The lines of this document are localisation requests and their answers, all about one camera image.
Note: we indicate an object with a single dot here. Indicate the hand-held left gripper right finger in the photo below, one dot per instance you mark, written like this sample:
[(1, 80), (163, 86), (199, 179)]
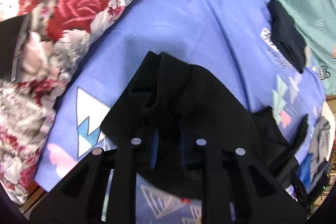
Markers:
[(184, 150)]

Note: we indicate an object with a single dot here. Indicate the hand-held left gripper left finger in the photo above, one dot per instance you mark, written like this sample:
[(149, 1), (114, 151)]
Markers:
[(153, 150)]

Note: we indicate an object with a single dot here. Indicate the black smiley t-shirt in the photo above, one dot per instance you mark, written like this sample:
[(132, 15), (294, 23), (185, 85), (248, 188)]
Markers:
[(183, 87)]

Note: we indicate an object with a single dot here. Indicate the blue cloth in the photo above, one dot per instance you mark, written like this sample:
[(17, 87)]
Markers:
[(305, 170)]

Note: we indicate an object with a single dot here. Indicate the purple printed bedsheet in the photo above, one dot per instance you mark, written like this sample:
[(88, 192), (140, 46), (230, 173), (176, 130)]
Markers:
[(183, 16)]

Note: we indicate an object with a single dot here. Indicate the grey garment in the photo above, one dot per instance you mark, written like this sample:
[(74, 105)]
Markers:
[(321, 140)]

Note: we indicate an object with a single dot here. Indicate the white textured pillow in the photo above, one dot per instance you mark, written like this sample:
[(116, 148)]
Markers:
[(328, 113)]

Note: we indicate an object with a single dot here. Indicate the dark folded garment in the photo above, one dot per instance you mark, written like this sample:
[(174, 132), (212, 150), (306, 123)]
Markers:
[(286, 35)]

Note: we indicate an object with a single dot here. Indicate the red floral quilt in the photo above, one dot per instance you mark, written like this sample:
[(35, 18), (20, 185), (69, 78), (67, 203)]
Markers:
[(78, 3)]

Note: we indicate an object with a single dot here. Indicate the black rectangular object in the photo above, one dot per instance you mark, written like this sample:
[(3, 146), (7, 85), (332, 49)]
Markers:
[(10, 43)]

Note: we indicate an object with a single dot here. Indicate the wooden bed frame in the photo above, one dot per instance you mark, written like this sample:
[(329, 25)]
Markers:
[(32, 200)]

